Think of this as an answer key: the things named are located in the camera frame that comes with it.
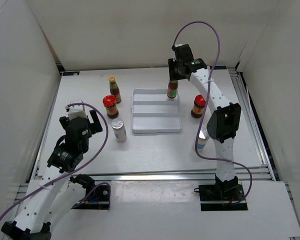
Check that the left black corner bracket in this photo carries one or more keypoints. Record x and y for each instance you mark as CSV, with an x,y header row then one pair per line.
x,y
71,73

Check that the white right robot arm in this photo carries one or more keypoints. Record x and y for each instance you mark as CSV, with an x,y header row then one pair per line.
x,y
221,126

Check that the left red-lid sauce jar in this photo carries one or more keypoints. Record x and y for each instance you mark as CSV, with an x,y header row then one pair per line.
x,y
110,104

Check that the right red-lid sauce jar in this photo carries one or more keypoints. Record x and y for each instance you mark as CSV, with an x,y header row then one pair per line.
x,y
198,106

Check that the red-lid sauce jar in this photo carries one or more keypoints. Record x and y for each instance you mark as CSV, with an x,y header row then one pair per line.
x,y
110,104
198,106

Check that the left white shaker bottle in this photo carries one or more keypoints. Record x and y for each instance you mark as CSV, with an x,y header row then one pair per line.
x,y
119,130

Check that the right black corner bracket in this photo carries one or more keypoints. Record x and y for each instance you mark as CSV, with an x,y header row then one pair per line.
x,y
220,67

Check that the right white shaker bottle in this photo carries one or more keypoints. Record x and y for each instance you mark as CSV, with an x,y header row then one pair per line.
x,y
201,140

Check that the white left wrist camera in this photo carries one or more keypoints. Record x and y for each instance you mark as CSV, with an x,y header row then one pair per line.
x,y
76,111

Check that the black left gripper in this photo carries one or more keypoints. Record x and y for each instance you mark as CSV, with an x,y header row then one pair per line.
x,y
95,126

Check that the tall sauce bottle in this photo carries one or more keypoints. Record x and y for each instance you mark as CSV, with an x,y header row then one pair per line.
x,y
172,89
114,89

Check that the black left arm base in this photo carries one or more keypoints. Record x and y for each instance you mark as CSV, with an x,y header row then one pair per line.
x,y
98,199

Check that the aluminium front rail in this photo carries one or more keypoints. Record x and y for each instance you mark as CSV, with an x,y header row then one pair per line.
x,y
261,173

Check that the white shaker bottle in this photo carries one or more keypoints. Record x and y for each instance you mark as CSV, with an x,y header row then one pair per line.
x,y
201,140
119,130

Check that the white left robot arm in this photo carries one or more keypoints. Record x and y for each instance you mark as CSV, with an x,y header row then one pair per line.
x,y
58,191

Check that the white tiered organizer tray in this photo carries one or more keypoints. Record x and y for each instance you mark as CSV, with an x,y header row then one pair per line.
x,y
153,112

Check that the aluminium rail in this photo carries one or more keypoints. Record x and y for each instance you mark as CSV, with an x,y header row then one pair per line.
x,y
261,173
253,124

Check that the aluminium right rail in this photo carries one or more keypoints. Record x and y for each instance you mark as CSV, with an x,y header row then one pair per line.
x,y
253,124

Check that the black corner bracket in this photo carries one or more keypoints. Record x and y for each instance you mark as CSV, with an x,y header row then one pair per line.
x,y
220,67
71,73

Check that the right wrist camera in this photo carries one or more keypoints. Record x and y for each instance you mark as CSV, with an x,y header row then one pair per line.
x,y
183,52

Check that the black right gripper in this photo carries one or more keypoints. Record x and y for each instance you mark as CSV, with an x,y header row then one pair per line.
x,y
172,75

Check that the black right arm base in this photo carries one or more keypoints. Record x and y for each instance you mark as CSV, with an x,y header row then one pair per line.
x,y
211,201

